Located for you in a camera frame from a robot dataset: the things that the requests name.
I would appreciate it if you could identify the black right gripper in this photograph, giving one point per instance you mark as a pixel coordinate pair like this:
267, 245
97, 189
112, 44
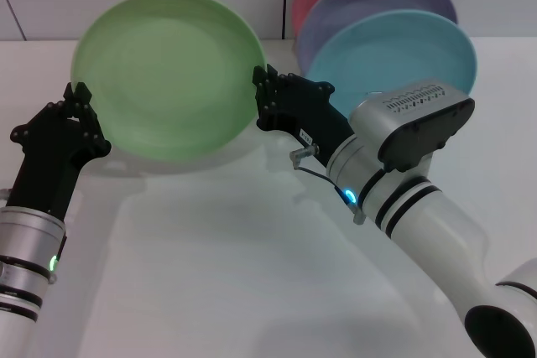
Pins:
312, 110

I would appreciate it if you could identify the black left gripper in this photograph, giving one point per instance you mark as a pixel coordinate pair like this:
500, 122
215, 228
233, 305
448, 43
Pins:
46, 157

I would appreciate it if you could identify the green plastic plate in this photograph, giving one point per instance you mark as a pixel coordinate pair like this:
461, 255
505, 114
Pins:
172, 77

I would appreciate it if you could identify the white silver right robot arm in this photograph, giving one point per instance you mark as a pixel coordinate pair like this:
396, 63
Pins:
428, 224

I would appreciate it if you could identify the light blue plastic plate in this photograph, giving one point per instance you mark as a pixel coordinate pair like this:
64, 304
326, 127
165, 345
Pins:
398, 52

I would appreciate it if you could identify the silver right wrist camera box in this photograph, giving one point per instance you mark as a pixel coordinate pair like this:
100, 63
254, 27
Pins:
411, 127

